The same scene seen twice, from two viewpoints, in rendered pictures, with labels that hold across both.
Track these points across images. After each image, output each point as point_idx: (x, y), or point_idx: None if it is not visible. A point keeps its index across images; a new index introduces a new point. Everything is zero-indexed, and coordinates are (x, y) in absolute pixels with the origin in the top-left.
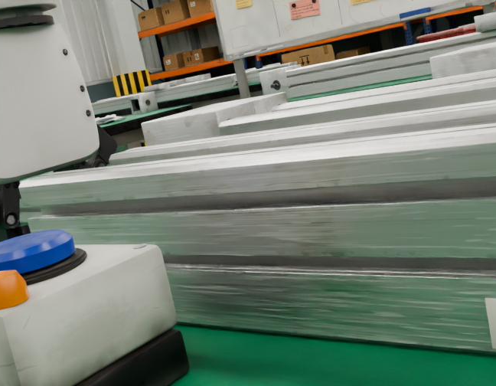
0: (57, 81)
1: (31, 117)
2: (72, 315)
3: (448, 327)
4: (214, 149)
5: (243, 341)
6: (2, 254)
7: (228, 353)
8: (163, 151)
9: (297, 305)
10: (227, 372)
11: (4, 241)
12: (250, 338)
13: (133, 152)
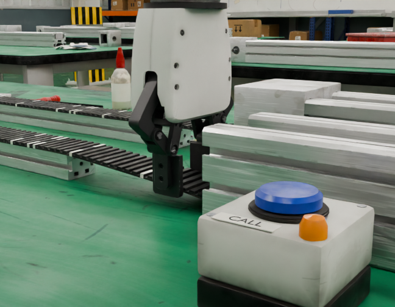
0: (219, 52)
1: (202, 77)
2: (342, 250)
3: None
4: (350, 131)
5: (391, 278)
6: (290, 198)
7: (387, 285)
8: (301, 122)
9: None
10: None
11: (267, 184)
12: None
13: (272, 117)
